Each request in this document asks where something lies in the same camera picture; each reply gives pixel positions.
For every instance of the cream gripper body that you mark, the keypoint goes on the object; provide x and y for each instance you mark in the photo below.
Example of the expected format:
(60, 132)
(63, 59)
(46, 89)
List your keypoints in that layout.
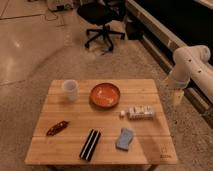
(177, 96)

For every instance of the clear plastic bottle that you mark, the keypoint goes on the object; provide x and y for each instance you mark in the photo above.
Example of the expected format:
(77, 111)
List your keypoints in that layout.
(138, 112)

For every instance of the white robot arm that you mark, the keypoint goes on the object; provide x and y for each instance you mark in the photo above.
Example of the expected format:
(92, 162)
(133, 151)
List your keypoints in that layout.
(192, 63)

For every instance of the long white bench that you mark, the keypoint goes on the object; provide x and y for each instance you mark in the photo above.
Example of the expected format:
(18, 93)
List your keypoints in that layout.
(172, 42)

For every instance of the blue sponge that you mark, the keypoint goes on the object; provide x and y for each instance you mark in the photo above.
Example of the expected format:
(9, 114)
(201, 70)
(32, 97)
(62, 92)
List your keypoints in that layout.
(124, 139)

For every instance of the orange bowl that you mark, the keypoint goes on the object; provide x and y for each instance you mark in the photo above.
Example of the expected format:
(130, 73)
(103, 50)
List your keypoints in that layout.
(105, 95)

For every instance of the black box on floor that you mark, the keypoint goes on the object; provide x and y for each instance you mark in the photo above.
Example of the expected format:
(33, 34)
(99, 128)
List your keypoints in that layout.
(134, 30)

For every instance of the wooden table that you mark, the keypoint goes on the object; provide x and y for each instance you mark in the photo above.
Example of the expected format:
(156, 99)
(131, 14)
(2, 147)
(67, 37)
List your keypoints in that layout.
(133, 132)

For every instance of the black white striped box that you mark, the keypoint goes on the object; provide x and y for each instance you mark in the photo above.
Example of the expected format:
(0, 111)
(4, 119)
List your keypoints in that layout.
(90, 145)

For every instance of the white plastic cup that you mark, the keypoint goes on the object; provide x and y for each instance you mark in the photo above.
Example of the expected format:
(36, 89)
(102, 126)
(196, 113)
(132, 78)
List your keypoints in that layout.
(70, 88)

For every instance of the black office chair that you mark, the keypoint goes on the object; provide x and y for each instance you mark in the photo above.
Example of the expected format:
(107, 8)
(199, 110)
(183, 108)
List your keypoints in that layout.
(101, 14)

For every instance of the red snack wrapper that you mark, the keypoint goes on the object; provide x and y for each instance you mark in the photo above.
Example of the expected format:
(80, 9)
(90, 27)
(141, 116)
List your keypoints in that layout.
(57, 128)

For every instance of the white device on floor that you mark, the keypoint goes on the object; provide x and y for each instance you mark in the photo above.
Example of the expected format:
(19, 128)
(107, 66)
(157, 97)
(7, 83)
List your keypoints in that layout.
(59, 5)

